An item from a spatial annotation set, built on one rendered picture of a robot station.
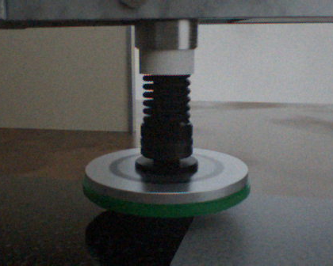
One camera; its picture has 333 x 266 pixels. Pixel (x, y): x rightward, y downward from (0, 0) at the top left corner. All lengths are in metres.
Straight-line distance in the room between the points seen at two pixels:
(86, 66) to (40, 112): 0.95
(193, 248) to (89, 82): 5.15
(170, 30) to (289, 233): 0.27
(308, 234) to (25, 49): 5.56
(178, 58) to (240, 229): 0.21
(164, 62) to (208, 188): 0.15
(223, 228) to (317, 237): 0.11
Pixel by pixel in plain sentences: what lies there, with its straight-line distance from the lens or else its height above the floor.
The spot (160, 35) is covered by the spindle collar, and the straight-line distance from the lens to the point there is 0.47.
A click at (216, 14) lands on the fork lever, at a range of 0.47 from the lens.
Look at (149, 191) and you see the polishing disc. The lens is 0.44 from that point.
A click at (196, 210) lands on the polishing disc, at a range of 0.44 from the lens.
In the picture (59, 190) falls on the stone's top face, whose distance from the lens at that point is 0.63.
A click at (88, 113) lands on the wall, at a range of 5.60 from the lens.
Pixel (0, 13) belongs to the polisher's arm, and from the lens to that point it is 0.42.
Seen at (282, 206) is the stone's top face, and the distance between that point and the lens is 0.57.
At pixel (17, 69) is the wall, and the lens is 5.97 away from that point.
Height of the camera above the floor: 1.08
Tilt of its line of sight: 12 degrees down
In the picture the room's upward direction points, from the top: straight up
